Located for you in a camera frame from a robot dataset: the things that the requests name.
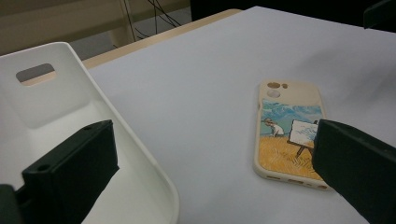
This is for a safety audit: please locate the beige painted phone case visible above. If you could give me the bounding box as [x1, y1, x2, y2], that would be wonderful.
[252, 78, 332, 190]

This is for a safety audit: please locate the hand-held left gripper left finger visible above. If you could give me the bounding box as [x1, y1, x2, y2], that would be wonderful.
[13, 119, 120, 224]

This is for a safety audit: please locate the white plastic bin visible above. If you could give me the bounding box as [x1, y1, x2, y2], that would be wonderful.
[0, 41, 180, 224]

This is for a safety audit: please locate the black cable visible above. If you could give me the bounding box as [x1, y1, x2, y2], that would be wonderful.
[146, 0, 182, 29]
[122, 0, 138, 42]

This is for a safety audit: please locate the white table sheet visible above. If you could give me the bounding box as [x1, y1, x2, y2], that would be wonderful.
[87, 6, 396, 224]

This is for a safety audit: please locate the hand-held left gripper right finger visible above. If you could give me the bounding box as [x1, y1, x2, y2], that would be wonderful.
[312, 119, 396, 224]

